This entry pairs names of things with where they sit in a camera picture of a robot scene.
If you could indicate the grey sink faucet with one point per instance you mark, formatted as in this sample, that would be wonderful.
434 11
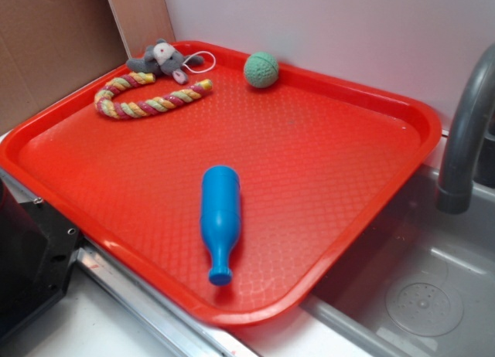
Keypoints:
469 152

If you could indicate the multicoloured twisted rope toy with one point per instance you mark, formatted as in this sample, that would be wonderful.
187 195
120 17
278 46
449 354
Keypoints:
104 99

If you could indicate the grey plush mouse toy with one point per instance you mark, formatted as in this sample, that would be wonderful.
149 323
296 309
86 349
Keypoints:
163 59

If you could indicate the grey plastic sink basin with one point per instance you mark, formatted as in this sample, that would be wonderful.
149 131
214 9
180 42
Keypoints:
417 281

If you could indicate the green textured ball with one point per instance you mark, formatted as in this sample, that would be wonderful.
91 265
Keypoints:
261 70

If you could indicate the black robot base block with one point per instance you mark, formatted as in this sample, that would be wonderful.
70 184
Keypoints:
38 248

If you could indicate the brown cardboard panel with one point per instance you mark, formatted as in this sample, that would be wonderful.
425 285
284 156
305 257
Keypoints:
50 48

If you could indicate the silver metal counter rail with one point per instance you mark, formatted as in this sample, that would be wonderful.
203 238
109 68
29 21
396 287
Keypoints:
106 310

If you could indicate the blue plastic bottle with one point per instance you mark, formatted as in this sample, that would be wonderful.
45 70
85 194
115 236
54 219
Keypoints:
220 220

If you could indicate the red plastic tray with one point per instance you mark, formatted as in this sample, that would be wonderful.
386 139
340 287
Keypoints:
318 158

